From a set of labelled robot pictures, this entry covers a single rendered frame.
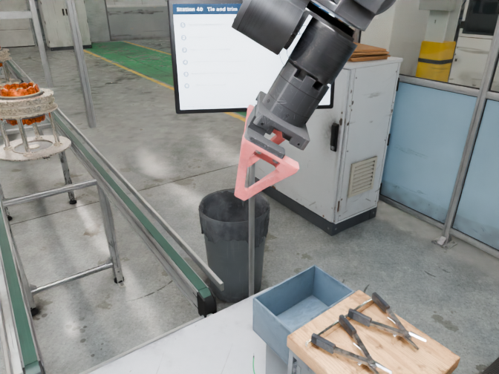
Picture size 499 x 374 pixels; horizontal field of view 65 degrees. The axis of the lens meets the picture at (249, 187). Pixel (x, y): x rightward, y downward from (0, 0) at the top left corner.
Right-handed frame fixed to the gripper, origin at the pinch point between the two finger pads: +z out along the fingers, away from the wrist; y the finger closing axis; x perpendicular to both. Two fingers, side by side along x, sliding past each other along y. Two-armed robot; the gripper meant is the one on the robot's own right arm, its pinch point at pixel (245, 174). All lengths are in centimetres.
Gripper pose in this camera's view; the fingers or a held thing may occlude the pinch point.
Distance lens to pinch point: 49.5
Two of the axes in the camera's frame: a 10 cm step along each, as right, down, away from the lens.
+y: -0.4, 4.5, -8.9
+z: -4.9, 7.7, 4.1
